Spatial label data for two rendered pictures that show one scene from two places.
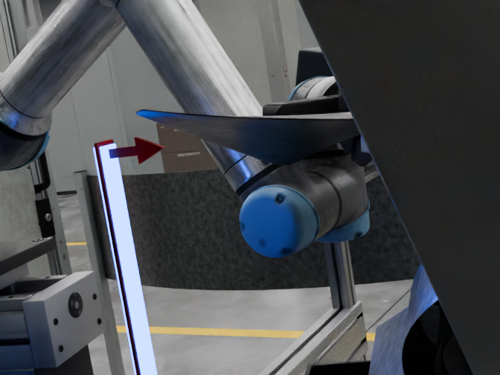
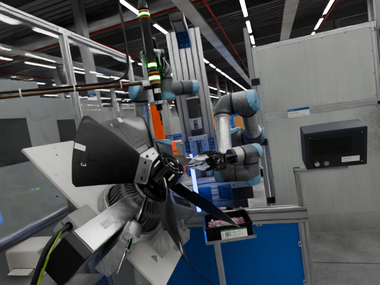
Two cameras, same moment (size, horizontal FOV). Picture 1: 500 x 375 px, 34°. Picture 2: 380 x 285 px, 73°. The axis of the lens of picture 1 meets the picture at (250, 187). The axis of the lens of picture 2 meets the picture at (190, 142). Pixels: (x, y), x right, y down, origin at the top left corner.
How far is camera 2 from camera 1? 1.32 m
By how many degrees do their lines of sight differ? 77
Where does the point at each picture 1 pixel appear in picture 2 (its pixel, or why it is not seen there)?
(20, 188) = (372, 133)
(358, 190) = (247, 174)
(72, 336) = (238, 184)
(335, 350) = (280, 214)
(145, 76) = not seen: outside the picture
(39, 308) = not seen: hidden behind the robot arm
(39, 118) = (251, 135)
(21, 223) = (370, 145)
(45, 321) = not seen: hidden behind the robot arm
